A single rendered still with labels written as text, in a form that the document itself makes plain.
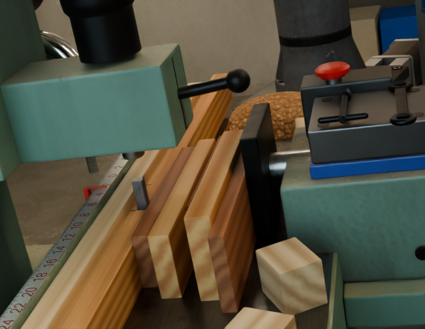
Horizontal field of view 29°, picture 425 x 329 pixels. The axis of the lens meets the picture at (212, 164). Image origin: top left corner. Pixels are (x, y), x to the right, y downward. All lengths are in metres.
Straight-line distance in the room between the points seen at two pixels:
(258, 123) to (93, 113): 0.14
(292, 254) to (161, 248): 0.10
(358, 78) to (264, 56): 3.37
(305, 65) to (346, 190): 0.67
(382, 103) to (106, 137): 0.22
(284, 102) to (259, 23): 3.12
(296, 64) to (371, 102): 0.62
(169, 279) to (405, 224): 0.19
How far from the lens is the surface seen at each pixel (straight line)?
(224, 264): 0.59
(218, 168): 0.67
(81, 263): 0.62
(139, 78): 0.64
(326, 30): 1.28
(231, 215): 0.61
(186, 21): 4.15
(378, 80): 0.72
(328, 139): 0.64
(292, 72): 1.30
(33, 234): 3.13
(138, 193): 0.70
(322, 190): 0.64
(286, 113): 0.93
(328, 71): 0.70
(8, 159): 0.68
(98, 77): 0.65
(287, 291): 0.58
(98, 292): 0.59
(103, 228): 0.66
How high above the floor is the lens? 1.22
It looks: 21 degrees down
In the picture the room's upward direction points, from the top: 11 degrees counter-clockwise
